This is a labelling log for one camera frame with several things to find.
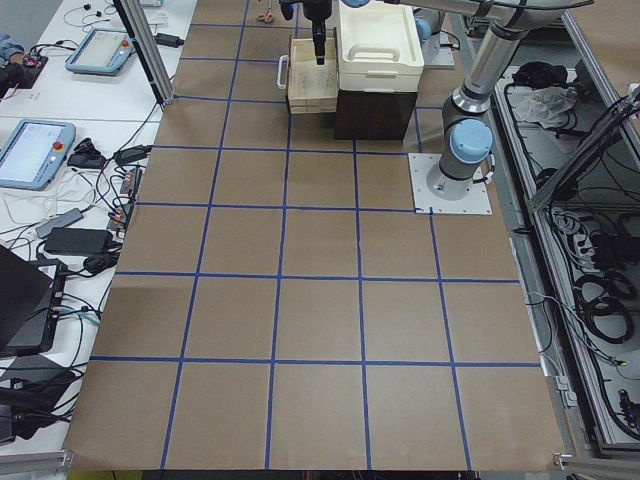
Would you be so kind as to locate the black power adapter brick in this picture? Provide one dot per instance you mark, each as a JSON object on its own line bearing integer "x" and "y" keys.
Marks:
{"x": 77, "y": 242}

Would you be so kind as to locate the teach pendant tablet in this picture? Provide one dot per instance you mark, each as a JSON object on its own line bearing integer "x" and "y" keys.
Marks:
{"x": 34, "y": 153}
{"x": 102, "y": 52}

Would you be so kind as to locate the aluminium frame post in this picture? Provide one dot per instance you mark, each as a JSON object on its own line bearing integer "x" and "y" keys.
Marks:
{"x": 136, "y": 24}

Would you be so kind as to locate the orange grey handled scissors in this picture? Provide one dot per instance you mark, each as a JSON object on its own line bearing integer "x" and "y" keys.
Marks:
{"x": 267, "y": 17}

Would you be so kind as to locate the white drawer handle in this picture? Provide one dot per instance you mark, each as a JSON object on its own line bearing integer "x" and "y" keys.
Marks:
{"x": 282, "y": 72}

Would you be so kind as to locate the grey usb hub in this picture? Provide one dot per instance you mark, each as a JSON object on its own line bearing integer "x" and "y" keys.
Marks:
{"x": 63, "y": 220}

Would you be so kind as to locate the black laptop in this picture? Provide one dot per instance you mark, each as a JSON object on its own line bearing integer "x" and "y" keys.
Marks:
{"x": 31, "y": 293}

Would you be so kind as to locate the upper teach pendant tablet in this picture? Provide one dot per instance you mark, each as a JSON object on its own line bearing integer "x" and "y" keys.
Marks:
{"x": 102, "y": 52}

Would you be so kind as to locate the dark brown wooden cabinet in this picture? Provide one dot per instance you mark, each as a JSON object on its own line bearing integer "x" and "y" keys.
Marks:
{"x": 373, "y": 116}

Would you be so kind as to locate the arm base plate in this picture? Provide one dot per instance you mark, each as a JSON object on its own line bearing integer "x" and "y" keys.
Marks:
{"x": 435, "y": 193}

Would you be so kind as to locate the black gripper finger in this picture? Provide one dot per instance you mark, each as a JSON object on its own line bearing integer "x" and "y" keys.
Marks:
{"x": 319, "y": 50}

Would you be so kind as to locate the lower teach pendant tablet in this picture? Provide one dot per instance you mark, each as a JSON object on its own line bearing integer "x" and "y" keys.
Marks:
{"x": 34, "y": 153}

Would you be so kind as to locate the white plastic storage box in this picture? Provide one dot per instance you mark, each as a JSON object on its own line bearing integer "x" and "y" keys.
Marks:
{"x": 378, "y": 48}

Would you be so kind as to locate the crumpled white cloth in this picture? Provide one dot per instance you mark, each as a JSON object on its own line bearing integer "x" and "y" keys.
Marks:
{"x": 547, "y": 107}

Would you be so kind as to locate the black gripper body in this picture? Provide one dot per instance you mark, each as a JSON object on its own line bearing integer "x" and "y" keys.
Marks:
{"x": 317, "y": 11}

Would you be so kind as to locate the open wooden drawer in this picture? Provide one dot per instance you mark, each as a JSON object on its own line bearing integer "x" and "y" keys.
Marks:
{"x": 311, "y": 88}

